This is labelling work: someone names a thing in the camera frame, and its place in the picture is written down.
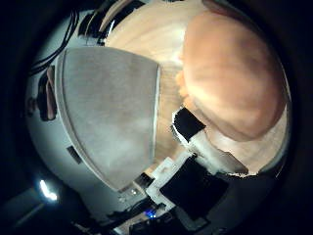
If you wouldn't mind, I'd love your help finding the orange plush toy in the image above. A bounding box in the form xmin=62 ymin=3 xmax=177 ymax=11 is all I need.
xmin=175 ymin=10 xmax=289 ymax=143

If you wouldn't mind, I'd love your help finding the white rectangular plastic container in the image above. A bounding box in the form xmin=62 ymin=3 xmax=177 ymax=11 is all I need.
xmin=54 ymin=46 xmax=161 ymax=193

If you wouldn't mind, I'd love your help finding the bright ceiling lamp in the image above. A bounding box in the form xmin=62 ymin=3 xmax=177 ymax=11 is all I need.
xmin=38 ymin=178 xmax=59 ymax=202

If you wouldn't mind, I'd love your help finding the black hanging cable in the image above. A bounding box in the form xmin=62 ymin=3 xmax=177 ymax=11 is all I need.
xmin=28 ymin=9 xmax=81 ymax=76

